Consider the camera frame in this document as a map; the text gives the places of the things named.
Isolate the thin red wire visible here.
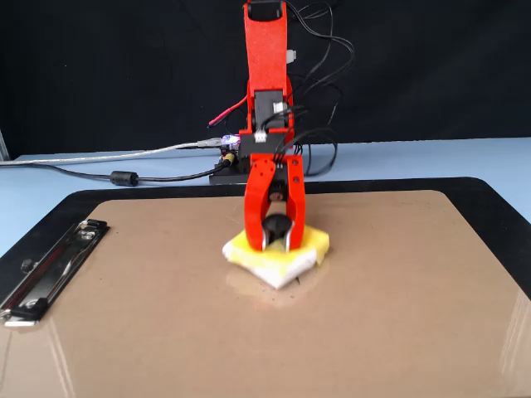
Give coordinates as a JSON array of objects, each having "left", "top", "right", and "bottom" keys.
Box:
[{"left": 207, "top": 95, "right": 251, "bottom": 127}]

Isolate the black servo cable bundle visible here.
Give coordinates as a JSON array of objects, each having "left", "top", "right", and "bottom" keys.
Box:
[{"left": 259, "top": 0, "right": 356, "bottom": 177}]

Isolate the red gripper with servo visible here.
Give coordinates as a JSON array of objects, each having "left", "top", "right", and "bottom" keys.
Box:
[{"left": 243, "top": 153, "right": 309, "bottom": 253}]

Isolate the black controller board base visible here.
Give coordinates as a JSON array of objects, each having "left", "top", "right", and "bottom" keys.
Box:
[{"left": 208, "top": 133, "right": 252, "bottom": 186}]

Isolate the yellow sponge with black knob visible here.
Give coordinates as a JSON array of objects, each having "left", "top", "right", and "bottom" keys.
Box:
[{"left": 222, "top": 212, "right": 332, "bottom": 291}]

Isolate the black rectangular mat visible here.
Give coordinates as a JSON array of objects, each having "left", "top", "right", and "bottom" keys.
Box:
[{"left": 0, "top": 176, "right": 531, "bottom": 304}]

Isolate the silver metal clipboard clip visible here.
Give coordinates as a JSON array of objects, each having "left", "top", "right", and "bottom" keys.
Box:
[{"left": 0, "top": 218, "right": 112, "bottom": 329}]

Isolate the black power cable with ferrite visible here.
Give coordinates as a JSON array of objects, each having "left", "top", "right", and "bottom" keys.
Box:
[{"left": 24, "top": 160, "right": 228, "bottom": 188}]

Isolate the silver braided USB cable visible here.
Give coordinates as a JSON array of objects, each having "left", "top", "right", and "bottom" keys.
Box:
[{"left": 0, "top": 137, "right": 224, "bottom": 167}]

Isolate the brown clipboard board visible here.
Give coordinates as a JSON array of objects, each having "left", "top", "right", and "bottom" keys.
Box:
[{"left": 0, "top": 189, "right": 531, "bottom": 398}]

